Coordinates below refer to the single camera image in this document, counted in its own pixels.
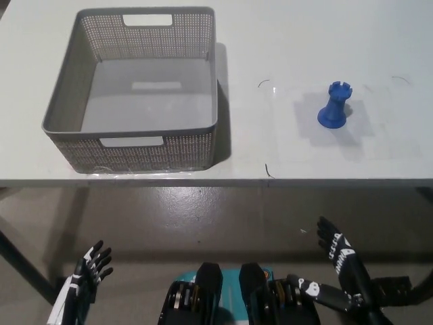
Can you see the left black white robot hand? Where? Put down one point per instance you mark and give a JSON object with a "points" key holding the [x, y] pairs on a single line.
{"points": [[72, 291]]}

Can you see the gray perforated plastic basket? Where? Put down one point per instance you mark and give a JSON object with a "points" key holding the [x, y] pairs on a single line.
{"points": [[67, 101]]}

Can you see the dark metal table leg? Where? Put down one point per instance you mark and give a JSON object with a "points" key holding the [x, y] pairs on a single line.
{"points": [[424, 281], [23, 264]]}

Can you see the gray square tape patch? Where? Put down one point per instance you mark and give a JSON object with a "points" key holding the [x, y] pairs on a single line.
{"points": [[304, 115]]}

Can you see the blue chess rook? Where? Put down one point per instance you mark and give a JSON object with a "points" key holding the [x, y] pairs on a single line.
{"points": [[333, 110]]}

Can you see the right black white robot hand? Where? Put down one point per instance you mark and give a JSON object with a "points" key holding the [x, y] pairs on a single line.
{"points": [[352, 271]]}

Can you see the black table foot plate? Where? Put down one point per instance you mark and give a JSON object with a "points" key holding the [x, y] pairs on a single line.
{"points": [[392, 287]]}

